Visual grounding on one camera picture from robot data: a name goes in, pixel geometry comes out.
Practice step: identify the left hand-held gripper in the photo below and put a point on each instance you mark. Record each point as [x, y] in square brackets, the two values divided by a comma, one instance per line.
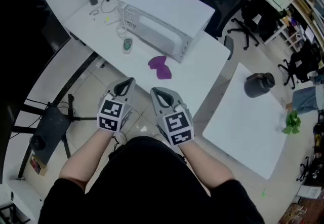
[108, 114]

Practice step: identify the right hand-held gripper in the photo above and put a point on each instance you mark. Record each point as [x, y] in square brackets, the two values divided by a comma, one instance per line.
[177, 126]

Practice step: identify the purple cleaning cloth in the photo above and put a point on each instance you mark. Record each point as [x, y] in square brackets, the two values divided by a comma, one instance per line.
[162, 68]

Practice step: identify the white remote with green screen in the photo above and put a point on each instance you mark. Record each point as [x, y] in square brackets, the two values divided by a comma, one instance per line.
[127, 46]

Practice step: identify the person's left forearm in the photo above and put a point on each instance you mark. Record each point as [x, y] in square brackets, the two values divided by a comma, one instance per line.
[83, 157]

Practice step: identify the person's right forearm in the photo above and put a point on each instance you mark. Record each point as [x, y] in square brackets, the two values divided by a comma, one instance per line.
[205, 164]

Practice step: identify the white floor power strip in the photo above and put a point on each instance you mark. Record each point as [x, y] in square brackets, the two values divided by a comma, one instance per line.
[100, 62]

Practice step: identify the person's white shoe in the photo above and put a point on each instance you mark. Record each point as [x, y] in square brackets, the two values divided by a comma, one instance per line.
[121, 138]

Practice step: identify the black tripod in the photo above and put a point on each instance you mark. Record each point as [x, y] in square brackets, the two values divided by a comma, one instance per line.
[71, 106]

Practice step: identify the white power strip green light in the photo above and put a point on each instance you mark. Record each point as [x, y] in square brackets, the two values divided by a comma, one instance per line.
[112, 19]

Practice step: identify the black equipment bag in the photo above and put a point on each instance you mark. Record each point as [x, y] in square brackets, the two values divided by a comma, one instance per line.
[50, 131]

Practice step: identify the person's black shirt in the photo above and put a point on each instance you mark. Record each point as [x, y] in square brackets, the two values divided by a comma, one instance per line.
[141, 180]

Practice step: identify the white microwave oven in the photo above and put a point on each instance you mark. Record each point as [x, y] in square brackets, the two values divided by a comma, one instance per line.
[164, 7]

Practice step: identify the black jar with lid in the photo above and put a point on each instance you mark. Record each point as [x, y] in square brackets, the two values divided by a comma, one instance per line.
[258, 86]

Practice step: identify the small cardboard box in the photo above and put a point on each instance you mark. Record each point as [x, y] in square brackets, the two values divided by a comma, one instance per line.
[38, 166]

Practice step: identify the black office chair star base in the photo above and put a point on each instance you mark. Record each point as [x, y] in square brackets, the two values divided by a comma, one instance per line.
[255, 12]

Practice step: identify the small green plant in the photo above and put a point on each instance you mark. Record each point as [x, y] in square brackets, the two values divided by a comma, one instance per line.
[292, 121]

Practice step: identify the black padded office chair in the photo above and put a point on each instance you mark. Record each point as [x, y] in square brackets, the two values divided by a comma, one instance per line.
[303, 63]

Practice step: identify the white low cabinet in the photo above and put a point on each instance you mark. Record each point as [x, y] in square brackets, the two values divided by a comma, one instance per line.
[22, 200]

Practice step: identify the black wheeled chair base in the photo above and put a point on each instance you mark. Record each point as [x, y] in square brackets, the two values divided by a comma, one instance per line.
[303, 169]

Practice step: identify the white flat box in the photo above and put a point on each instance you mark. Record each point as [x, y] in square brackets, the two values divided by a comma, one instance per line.
[308, 191]

